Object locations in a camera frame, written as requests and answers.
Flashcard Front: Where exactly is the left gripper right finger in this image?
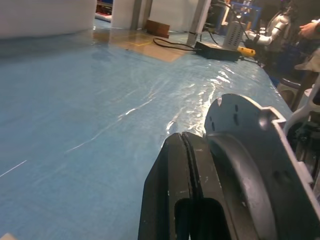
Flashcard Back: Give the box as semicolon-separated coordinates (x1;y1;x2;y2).
181;131;235;240

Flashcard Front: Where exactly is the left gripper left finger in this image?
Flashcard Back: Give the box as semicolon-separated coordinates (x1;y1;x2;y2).
137;131;195;240

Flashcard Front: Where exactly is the silver motor stator housing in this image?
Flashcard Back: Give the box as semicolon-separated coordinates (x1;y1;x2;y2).
203;93;320;240

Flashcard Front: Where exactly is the bystander bare hand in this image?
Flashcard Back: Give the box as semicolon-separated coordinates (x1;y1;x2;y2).
298;21;320;39

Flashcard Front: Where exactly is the pale cloth garment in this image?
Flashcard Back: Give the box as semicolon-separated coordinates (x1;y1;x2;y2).
294;48;320;72

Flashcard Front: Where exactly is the yellow power strip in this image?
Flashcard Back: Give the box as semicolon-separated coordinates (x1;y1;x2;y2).
237;46;257;58

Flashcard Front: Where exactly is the blue plastic-covered table mat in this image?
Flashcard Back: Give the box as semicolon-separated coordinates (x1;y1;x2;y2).
0;19;293;240

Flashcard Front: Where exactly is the white humanoid robot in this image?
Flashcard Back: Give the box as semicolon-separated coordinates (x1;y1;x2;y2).
246;7;292;48

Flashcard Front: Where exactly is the black power adapter brick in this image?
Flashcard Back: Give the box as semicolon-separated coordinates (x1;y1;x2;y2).
194;41;241;62

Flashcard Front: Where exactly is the grey perforated metal device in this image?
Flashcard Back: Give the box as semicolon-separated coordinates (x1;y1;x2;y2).
222;21;245;51

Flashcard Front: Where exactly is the brown sheet with yellow tape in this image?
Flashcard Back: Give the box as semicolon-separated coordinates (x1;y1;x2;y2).
92;29;182;63

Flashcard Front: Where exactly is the white stand pole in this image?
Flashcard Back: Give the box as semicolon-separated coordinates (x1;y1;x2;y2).
187;0;211;48

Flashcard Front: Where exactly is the brown wooden box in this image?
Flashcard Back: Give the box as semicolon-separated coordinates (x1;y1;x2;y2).
146;19;171;39

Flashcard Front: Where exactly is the white upright panel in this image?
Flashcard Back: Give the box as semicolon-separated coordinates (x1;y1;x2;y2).
111;0;137;29

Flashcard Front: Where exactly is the white foam backdrop board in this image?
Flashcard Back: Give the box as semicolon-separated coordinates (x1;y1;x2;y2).
0;0;97;40

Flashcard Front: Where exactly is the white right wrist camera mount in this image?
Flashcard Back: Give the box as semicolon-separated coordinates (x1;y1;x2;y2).
284;74;320;137

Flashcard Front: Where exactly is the black power cable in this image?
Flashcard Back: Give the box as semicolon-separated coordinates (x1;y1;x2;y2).
152;37;201;54

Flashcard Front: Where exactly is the blue metal frame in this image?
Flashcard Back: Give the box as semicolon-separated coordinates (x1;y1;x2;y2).
229;0;262;28

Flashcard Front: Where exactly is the grey metal post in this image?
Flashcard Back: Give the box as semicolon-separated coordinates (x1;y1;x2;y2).
132;0;153;29

